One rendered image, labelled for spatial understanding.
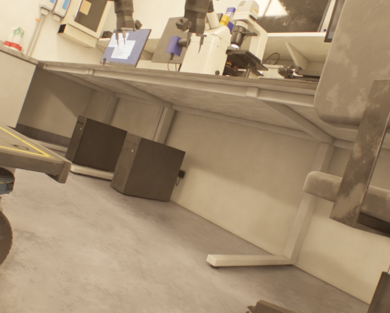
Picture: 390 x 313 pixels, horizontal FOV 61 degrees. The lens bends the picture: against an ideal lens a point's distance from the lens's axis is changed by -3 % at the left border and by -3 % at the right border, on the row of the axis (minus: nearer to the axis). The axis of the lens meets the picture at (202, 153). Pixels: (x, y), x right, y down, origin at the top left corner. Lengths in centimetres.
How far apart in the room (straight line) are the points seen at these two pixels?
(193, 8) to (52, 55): 311
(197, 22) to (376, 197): 73
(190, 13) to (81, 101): 323
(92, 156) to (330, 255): 208
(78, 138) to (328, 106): 247
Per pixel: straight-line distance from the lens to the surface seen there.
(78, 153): 303
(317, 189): 85
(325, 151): 191
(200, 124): 266
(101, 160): 314
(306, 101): 121
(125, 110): 355
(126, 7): 142
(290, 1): 245
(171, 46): 184
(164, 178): 247
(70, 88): 420
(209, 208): 242
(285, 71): 134
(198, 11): 113
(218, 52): 168
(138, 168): 232
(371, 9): 90
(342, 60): 87
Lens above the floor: 43
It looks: level
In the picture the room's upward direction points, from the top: 19 degrees clockwise
